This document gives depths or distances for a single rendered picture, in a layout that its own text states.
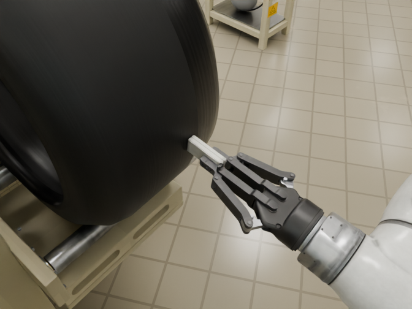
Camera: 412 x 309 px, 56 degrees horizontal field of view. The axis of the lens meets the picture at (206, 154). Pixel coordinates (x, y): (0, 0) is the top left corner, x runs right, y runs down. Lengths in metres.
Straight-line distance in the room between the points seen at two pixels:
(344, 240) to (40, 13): 0.47
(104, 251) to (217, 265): 0.99
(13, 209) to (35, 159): 0.16
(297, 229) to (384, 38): 2.99
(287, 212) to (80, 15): 0.38
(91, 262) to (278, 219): 0.45
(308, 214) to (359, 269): 0.09
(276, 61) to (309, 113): 0.59
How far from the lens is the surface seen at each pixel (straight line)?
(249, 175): 0.61
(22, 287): 0.95
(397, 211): 0.63
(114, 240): 0.89
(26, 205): 1.10
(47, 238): 1.02
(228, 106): 2.51
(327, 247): 0.55
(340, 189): 2.16
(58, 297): 0.84
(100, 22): 0.51
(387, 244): 0.58
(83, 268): 0.88
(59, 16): 0.50
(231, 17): 3.19
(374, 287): 0.55
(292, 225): 0.56
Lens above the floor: 1.62
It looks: 47 degrees down
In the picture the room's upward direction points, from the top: straight up
